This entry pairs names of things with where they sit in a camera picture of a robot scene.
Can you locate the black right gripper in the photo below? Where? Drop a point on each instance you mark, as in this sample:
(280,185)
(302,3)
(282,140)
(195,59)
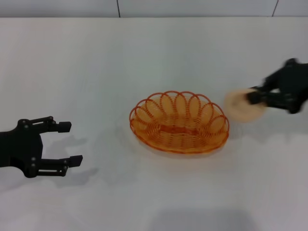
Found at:
(297,81)

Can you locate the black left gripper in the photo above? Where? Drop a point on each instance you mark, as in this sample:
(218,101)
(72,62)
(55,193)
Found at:
(19,146)

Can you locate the pale round bread bun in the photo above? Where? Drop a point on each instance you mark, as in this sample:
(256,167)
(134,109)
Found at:
(237,109)

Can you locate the orange woven plastic basket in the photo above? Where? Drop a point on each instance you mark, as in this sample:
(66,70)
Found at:
(180,130)

